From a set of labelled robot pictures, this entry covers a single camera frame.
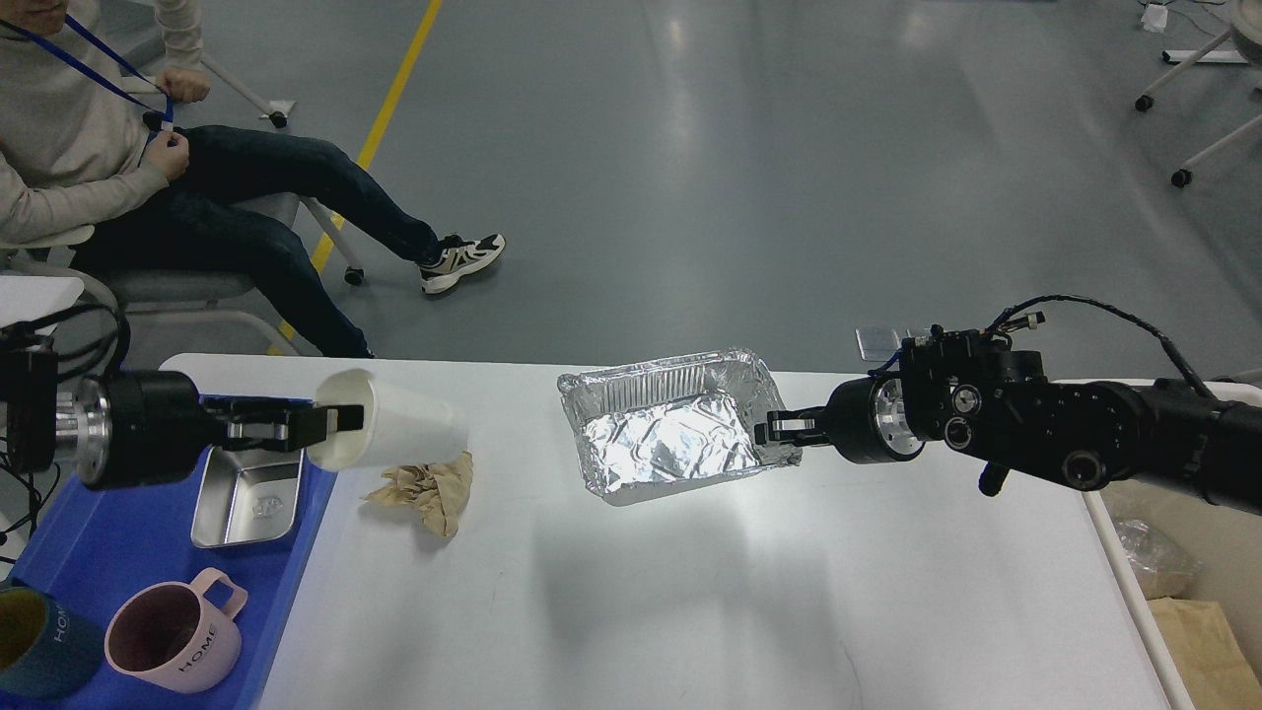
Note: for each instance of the grey office chair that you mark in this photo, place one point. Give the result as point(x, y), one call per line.
point(187, 286)

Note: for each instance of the blue plastic tray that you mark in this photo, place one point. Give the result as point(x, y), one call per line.
point(94, 549)

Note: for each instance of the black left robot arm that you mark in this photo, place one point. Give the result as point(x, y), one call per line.
point(41, 419)

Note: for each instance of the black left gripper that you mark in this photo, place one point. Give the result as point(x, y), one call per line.
point(141, 428)

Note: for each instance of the white side table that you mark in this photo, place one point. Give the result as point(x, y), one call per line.
point(24, 297)

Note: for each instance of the aluminium foil tray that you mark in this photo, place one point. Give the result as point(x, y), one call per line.
point(656, 428)

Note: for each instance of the seated person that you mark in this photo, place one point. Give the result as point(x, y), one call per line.
point(148, 197)

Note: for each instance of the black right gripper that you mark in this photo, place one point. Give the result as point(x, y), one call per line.
point(864, 420)

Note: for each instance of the white paper cup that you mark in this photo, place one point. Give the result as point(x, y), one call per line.
point(402, 425)

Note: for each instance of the brown paper bag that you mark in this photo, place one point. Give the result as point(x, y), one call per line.
point(1204, 650)

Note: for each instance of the person's hand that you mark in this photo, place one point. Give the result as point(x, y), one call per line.
point(169, 152)

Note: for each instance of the person's other hand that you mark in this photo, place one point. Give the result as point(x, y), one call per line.
point(183, 85)

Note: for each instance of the beige plastic bin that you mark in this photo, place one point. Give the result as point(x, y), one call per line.
point(1225, 540)

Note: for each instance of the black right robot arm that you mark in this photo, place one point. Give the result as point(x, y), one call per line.
point(974, 391)

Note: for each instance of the dark teal HOME mug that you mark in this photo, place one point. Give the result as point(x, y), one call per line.
point(47, 651)

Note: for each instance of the white sneaker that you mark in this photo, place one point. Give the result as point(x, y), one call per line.
point(458, 258)

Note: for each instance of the pink HOME mug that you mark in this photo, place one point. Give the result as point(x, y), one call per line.
point(179, 636)

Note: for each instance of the rectangular metal tin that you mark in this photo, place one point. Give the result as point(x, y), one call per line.
point(246, 497)

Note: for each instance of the brown paper napkin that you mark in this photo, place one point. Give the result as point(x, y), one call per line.
point(438, 493)

